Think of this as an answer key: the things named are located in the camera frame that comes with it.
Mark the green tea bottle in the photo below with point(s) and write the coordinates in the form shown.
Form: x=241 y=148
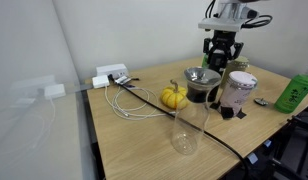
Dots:
x=294 y=93
x=204 y=61

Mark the glass carafe with black filter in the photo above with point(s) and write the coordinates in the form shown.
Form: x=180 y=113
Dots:
x=189 y=122

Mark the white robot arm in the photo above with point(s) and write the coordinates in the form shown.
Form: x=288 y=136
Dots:
x=225 y=18

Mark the gold lidded canister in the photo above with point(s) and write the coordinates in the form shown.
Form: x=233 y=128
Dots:
x=239 y=64

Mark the far green tea bottle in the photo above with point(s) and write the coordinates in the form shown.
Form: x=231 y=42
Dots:
x=204 y=61

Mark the near green tea bottle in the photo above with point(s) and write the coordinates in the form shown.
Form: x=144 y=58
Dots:
x=294 y=93

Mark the black tape marker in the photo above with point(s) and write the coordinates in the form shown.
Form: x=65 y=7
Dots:
x=228 y=112

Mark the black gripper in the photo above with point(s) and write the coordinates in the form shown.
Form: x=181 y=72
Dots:
x=221 y=49

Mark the pink lidded canister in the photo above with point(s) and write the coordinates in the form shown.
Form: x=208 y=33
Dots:
x=237 y=89

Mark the small yellow pumpkin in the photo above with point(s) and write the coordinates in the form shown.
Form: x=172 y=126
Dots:
x=174 y=96

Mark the white power adapter box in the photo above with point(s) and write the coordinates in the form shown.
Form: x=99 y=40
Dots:
x=115 y=70

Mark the black bottle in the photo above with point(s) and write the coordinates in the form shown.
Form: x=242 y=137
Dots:
x=212 y=95

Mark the small silver metal disc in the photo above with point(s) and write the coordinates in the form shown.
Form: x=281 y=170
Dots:
x=261 y=101

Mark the small white charger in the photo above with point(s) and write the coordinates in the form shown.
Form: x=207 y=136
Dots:
x=100 y=81

